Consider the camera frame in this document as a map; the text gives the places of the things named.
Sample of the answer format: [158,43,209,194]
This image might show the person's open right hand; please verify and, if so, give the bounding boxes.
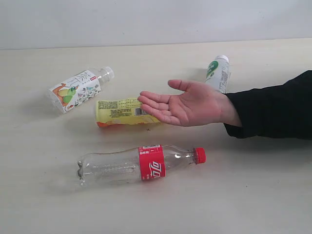
[137,79,242,127]

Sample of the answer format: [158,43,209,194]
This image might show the clear bottle green white label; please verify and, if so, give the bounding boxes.
[205,55,231,94]

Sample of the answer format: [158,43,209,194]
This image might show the yellow label juice bottle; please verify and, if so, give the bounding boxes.
[95,98,159,128]

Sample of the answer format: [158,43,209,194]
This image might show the clear cola bottle red label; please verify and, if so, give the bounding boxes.
[77,144,207,185]

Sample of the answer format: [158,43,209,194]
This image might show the white tea bottle pear label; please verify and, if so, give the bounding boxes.
[47,67,115,114]

